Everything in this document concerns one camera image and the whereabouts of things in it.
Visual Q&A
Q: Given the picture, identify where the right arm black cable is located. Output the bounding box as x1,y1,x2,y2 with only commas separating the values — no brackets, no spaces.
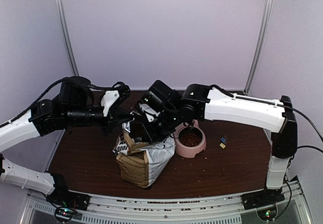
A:
211,84,323,154

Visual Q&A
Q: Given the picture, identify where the right aluminium frame post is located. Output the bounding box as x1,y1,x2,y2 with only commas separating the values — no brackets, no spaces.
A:
244,0,274,96

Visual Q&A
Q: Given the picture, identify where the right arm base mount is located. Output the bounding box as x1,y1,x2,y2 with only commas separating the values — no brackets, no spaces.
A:
241,189,285,221

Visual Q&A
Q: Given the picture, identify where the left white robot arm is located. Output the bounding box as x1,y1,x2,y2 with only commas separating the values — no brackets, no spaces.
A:
1,76,133,206

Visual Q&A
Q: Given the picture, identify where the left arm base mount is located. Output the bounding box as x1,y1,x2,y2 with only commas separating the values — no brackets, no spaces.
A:
45,191,90,223

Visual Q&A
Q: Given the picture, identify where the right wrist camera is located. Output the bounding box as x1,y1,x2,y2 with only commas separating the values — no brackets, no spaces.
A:
136,102,160,122

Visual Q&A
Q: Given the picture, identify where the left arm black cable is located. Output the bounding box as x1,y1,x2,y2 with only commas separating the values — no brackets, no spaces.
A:
0,76,127,129

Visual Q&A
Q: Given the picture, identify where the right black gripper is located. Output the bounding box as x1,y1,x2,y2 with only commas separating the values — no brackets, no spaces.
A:
141,108,182,145

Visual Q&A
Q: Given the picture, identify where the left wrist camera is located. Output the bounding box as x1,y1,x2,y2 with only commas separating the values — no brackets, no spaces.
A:
98,82,131,117

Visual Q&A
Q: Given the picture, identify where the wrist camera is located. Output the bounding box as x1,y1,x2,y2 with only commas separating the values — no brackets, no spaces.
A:
136,102,160,122
98,82,131,117

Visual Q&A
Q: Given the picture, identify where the left aluminium frame post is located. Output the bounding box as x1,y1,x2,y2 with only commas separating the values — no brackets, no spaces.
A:
56,0,79,76

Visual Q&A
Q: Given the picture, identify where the aluminium frame post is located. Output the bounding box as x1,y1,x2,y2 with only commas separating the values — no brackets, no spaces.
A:
56,0,79,76
244,0,274,96

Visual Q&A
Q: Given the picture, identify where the dog food bag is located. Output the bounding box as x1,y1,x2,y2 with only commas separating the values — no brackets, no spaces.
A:
113,122,175,189

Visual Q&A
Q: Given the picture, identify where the pink double pet bowl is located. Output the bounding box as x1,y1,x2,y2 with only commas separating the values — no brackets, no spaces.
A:
173,120,206,158

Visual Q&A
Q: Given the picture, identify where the brown dog kibble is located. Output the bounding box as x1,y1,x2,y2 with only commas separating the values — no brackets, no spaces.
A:
179,131,202,147

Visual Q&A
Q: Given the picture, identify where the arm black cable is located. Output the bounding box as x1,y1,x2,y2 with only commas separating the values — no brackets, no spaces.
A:
0,76,127,129
211,84,323,154

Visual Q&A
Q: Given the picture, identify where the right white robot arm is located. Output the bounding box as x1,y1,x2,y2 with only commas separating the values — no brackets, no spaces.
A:
136,80,298,205

